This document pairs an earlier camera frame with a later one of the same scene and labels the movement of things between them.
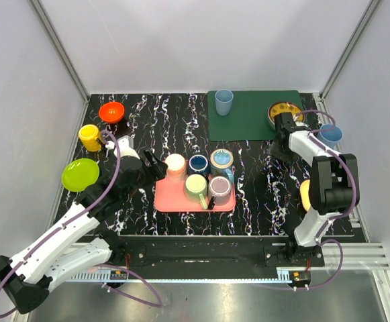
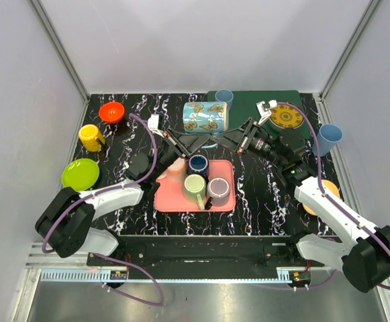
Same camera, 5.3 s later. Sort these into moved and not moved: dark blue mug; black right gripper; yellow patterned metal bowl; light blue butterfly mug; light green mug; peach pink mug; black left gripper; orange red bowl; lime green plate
Moved: black right gripper; light blue butterfly mug; black left gripper
Not moved: lime green plate; yellow patterned metal bowl; light green mug; orange red bowl; peach pink mug; dark blue mug
